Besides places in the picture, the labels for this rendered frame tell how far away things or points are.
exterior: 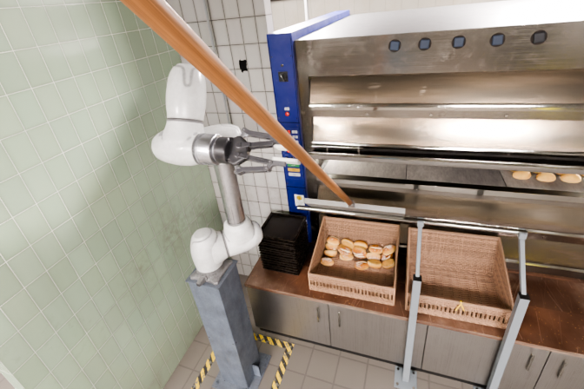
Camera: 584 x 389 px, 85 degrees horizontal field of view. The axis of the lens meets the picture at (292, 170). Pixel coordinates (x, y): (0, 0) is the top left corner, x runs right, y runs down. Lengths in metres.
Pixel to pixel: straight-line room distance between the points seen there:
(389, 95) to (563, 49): 0.80
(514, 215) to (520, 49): 0.99
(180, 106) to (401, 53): 1.32
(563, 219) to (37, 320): 2.80
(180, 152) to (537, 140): 1.83
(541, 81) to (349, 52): 0.97
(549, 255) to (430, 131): 1.11
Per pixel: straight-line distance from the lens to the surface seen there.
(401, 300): 2.28
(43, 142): 1.78
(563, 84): 2.10
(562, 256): 2.65
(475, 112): 2.05
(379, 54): 1.94
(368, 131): 2.08
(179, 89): 0.95
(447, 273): 2.49
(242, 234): 1.77
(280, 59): 2.05
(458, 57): 1.95
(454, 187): 2.25
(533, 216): 2.43
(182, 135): 0.93
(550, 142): 2.19
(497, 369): 2.42
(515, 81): 2.05
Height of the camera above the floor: 2.32
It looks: 28 degrees down
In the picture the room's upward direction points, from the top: 7 degrees counter-clockwise
